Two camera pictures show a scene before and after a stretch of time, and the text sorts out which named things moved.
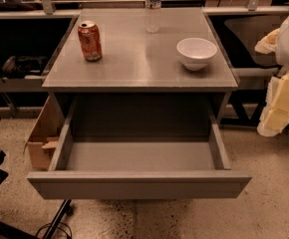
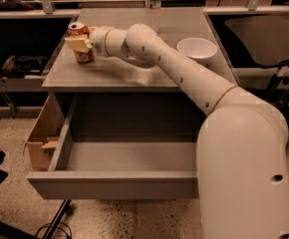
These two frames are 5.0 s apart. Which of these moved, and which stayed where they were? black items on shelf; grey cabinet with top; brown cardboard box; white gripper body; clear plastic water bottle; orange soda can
Moved: orange soda can; white gripper body
Stayed: brown cardboard box; black items on shelf; grey cabinet with top; clear plastic water bottle
